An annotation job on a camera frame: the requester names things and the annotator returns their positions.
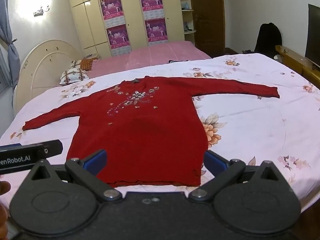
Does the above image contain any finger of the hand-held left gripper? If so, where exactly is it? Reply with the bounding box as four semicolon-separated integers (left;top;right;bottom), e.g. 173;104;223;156
40;139;63;159

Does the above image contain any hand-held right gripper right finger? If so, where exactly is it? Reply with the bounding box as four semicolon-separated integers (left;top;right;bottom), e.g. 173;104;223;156
189;150;282;203

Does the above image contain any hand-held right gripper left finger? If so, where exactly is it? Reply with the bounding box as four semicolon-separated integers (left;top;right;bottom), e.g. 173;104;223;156
29;149;123;203

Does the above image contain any red embellished sweater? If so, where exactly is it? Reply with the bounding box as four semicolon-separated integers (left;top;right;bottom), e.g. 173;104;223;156
22;77;280;187

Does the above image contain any person's left hand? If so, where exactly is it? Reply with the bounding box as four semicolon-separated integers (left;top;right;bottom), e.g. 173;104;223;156
0;181;12;230

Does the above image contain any white floral bedsheet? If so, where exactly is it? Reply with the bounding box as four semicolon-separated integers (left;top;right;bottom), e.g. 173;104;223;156
0;52;320;215

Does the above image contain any cream arched headboard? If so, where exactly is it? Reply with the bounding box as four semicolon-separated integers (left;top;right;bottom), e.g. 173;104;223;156
13;39;83;115

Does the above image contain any orange pillow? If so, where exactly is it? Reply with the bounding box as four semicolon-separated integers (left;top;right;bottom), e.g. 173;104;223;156
80;57;100;71

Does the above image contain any blue grey curtain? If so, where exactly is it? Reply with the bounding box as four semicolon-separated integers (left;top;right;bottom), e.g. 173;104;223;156
0;0;21;88

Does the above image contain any pink bed cover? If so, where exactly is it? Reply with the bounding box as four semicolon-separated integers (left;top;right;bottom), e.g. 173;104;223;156
85;41;213;78

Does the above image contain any cream wardrobe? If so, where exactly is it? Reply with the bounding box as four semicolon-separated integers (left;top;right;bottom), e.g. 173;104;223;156
65;0;185;57

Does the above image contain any wooden cabinet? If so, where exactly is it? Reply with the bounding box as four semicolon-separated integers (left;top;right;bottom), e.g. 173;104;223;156
275;45;320;90

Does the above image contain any cream corner shelf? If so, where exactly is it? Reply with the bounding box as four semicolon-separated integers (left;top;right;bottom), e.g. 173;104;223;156
178;0;197;45

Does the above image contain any black jacket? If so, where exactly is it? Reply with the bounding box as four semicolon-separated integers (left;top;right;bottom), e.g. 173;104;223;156
254;23;283;53

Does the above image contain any brown wooden door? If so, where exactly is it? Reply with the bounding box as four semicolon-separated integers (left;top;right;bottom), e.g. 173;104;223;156
188;0;227;55

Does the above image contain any black television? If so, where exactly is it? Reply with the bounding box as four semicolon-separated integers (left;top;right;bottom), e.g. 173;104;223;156
304;4;320;69

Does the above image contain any purple wall poster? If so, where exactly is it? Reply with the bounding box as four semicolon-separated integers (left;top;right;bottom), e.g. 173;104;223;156
144;17;170;46
100;0;125;28
106;24;132;55
139;0;164;19

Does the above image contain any wall lamp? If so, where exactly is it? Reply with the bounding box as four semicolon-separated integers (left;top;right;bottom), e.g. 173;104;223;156
33;4;50;17

